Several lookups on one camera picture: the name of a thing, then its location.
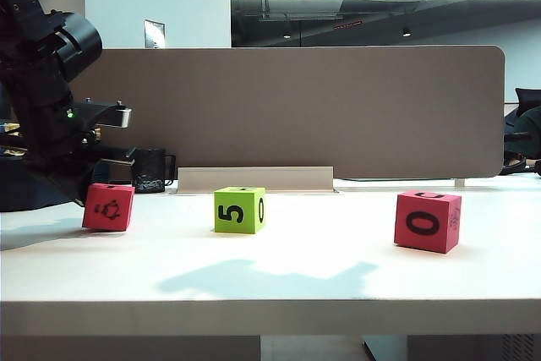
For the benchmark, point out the silver wall plate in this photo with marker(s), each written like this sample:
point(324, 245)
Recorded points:
point(154, 34)

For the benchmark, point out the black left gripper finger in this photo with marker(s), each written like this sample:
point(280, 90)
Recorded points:
point(76, 194)

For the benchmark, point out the brown desk partition panel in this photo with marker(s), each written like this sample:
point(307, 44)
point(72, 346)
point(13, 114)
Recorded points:
point(296, 111)

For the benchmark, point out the grey vented cabinet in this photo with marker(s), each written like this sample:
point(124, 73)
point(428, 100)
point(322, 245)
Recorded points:
point(465, 348)

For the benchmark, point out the person in dark green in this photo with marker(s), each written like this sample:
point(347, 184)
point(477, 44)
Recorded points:
point(528, 128)

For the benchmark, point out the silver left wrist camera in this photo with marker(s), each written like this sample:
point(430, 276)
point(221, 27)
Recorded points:
point(122, 118)

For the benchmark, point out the dark blue box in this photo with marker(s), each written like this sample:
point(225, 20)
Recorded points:
point(21, 198)

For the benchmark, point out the white partition bracket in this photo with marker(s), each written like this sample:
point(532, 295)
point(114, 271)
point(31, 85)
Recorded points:
point(459, 184)

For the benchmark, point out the black ceiling spotlight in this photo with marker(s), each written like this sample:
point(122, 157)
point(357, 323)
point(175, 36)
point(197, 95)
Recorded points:
point(406, 32)

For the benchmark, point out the red foam block with penguin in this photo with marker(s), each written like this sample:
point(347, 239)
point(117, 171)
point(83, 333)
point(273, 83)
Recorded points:
point(107, 221)

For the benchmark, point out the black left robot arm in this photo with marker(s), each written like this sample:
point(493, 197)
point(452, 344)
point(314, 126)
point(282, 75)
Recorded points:
point(34, 61)

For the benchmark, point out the black mug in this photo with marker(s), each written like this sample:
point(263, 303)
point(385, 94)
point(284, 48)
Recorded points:
point(152, 175)

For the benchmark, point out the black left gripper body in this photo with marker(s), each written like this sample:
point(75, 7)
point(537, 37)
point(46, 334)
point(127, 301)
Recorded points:
point(67, 162)

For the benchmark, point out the yellow patterned box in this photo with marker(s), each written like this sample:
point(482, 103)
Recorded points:
point(8, 127)

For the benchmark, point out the green foam letter block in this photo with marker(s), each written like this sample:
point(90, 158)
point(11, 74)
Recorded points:
point(230, 225)

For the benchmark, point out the red foam block with U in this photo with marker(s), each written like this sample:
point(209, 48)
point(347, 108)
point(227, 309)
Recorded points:
point(408, 238)

